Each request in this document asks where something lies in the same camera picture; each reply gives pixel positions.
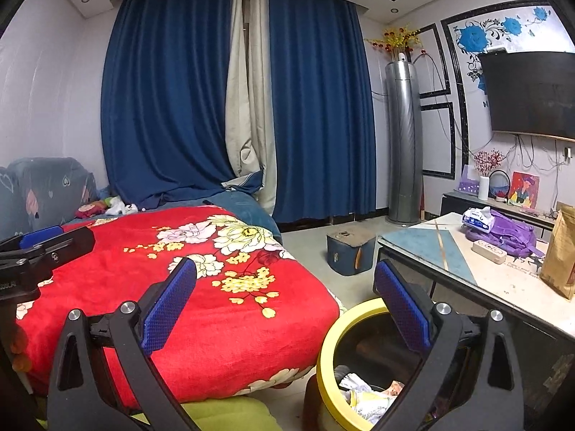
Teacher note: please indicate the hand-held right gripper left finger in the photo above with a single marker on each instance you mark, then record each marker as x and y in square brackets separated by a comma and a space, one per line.
[168, 305]

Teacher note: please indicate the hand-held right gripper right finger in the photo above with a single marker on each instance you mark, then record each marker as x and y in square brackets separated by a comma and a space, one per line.
[400, 307]

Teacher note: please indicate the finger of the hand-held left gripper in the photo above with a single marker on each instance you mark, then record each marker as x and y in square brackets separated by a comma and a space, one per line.
[74, 244]
[42, 235]

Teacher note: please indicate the yellow rim trash bin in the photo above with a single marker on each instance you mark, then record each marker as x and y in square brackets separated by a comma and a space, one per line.
[330, 345]

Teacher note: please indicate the white plastic bag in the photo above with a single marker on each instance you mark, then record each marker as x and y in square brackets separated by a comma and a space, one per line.
[355, 384]

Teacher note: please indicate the person's left hand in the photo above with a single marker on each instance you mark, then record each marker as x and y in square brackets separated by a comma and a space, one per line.
[19, 345]

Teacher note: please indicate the red plush toy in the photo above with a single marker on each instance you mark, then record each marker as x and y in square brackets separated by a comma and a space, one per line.
[90, 212]

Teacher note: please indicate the grey heart print cushion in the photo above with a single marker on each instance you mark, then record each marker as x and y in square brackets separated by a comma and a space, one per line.
[45, 193]

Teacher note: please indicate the green plush toy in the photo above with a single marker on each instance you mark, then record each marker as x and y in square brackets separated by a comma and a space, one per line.
[103, 201]

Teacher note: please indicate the red floral blanket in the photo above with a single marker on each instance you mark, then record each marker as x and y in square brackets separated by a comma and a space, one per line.
[215, 336]

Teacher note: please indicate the white plush toy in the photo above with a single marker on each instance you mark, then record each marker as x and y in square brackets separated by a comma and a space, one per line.
[120, 206]

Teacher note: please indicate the white blue coffee table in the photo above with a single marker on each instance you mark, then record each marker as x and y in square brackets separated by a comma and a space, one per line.
[449, 260]

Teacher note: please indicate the blue stool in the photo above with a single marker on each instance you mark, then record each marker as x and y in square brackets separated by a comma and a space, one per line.
[350, 256]

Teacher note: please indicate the white power strip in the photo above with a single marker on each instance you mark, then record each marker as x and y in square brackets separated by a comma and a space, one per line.
[488, 252]

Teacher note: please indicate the dark television cabinet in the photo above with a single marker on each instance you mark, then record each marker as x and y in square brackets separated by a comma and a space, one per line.
[454, 204]

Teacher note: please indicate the white tissue pack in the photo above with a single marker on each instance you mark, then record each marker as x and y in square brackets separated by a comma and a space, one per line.
[478, 220]

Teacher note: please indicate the teal blue bed sheet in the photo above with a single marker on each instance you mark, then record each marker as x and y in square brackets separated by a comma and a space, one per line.
[247, 208]

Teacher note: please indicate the lime green cushion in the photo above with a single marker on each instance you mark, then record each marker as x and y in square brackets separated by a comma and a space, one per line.
[233, 417]

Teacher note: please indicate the purple backpack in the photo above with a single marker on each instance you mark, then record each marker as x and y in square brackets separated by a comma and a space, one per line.
[514, 233]

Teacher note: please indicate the purple box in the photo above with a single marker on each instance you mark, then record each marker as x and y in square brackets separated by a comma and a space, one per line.
[468, 184]

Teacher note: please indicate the white vase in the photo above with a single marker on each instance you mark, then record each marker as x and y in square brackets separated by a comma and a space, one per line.
[483, 188]

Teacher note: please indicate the round blue ornament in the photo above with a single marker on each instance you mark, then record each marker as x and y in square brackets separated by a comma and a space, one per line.
[499, 186]

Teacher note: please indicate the grey tower air conditioner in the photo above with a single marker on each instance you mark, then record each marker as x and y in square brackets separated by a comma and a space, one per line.
[404, 143]

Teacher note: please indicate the brown paper bag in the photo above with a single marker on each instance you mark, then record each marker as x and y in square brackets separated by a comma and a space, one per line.
[559, 251]

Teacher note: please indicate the colourful painting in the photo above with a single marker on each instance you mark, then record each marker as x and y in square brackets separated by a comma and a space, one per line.
[523, 190]

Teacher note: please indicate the blue curtain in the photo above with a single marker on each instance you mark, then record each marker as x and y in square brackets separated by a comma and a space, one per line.
[166, 90]
[323, 103]

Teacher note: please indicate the beige curtain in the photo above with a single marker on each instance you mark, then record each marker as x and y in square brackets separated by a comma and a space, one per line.
[247, 107]

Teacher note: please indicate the yellow red artificial flowers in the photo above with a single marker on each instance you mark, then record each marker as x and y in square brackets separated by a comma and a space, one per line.
[397, 38]

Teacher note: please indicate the wall socket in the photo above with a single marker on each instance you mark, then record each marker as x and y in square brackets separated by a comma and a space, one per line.
[568, 152]

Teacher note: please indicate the black wall television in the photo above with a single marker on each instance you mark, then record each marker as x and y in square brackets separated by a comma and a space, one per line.
[530, 94]

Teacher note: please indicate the blue flower wall decal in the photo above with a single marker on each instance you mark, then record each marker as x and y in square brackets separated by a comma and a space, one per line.
[474, 38]

